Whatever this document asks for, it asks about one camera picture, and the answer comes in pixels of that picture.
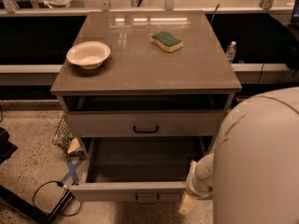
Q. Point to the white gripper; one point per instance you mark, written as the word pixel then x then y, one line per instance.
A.
pixel 193 183

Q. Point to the grey drawer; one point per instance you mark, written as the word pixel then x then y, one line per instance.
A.
pixel 139 169
pixel 130 124

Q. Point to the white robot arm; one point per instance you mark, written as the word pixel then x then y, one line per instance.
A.
pixel 252 171

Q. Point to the grey drawer cabinet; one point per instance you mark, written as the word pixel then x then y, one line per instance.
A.
pixel 139 76

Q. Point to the blue tape cross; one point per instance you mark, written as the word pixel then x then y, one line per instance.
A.
pixel 72 170

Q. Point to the clear water bottle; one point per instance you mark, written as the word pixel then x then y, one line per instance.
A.
pixel 231 51

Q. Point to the green yellow sponge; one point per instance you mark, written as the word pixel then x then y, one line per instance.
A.
pixel 166 42

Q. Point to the white bowl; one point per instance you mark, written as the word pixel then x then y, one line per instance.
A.
pixel 88 55

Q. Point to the black stand foot left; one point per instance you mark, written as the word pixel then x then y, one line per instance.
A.
pixel 14 202

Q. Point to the wire mesh basket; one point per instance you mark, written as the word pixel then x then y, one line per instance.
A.
pixel 66 141

